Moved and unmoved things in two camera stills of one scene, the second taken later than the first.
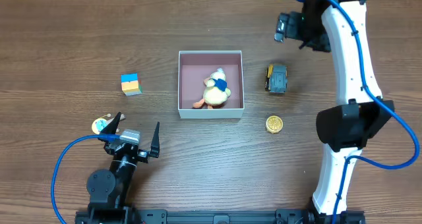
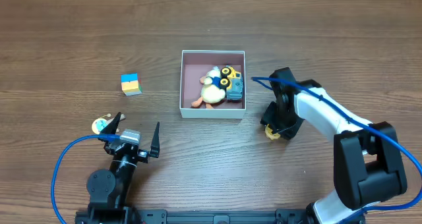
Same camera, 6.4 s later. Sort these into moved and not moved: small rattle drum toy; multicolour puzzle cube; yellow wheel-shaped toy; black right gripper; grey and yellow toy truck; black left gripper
Moved: yellow wheel-shaped toy; black right gripper; grey and yellow toy truck
Not moved: small rattle drum toy; multicolour puzzle cube; black left gripper
